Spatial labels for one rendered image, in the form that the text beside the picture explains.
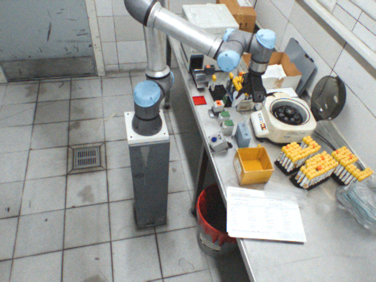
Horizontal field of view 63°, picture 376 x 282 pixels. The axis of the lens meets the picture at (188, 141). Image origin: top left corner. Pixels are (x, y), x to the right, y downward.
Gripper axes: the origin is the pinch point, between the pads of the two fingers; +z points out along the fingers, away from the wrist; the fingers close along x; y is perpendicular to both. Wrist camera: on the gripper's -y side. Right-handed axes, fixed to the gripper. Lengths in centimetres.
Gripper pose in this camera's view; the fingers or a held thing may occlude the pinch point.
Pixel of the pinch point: (248, 108)
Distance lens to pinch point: 140.7
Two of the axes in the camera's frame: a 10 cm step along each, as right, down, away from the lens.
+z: -0.7, 6.7, 7.4
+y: -1.5, -7.4, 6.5
